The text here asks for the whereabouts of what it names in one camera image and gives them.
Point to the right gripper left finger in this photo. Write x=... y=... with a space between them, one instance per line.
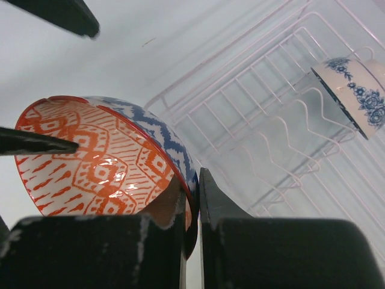
x=144 y=250

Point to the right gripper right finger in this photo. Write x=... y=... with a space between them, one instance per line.
x=242 y=251

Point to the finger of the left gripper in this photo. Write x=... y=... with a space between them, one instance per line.
x=71 y=15
x=16 y=142

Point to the orange blue patterned bowl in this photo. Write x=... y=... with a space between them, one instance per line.
x=127 y=158

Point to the clear plastic dish rack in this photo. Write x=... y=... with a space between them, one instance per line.
x=250 y=108

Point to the blue floral white bowl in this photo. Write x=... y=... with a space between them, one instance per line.
x=358 y=87

